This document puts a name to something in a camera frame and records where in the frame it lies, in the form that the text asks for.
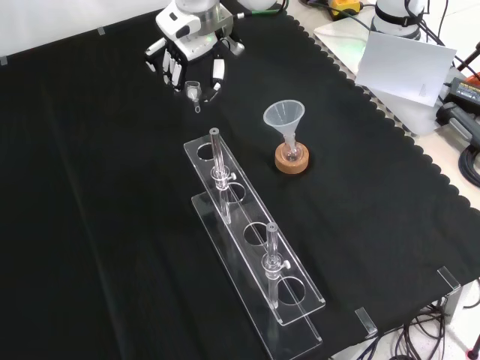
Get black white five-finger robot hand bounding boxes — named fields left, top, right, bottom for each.
left=145, top=31, right=245, bottom=103

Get translucent plastic funnel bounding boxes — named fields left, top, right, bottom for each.
left=262, top=99, right=305, bottom=151

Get small glass round-bottom flask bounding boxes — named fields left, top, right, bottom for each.
left=280, top=136, right=303, bottom=163

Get clear acrylic funnel stand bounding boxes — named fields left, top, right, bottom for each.
left=183, top=127, right=326, bottom=360

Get yellow stop button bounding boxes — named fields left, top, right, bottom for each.
left=328, top=0, right=363, bottom=20

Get black bench cloth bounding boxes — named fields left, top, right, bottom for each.
left=0, top=3, right=480, bottom=360

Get pale board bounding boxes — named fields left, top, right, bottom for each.
left=354, top=30, right=458, bottom=110

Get red black tripod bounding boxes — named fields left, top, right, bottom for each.
left=455, top=40, right=480, bottom=82

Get black power adapter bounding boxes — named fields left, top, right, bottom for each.
left=444, top=76, right=480, bottom=108

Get clear cloth clip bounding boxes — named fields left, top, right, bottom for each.
left=437, top=265, right=461, bottom=290
left=354, top=307, right=379, bottom=337

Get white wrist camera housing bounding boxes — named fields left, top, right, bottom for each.
left=155, top=2, right=198, bottom=41

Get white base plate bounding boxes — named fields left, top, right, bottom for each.
left=313, top=14, right=443, bottom=136

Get cork ring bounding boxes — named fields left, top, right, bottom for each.
left=274, top=144, right=311, bottom=175

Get black grey handle device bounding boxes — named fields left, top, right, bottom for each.
left=436, top=103, right=480, bottom=147

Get coiled black cable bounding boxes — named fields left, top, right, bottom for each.
left=459, top=144, right=480, bottom=185

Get black cable tangle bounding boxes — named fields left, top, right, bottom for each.
left=352, top=295, right=480, bottom=360

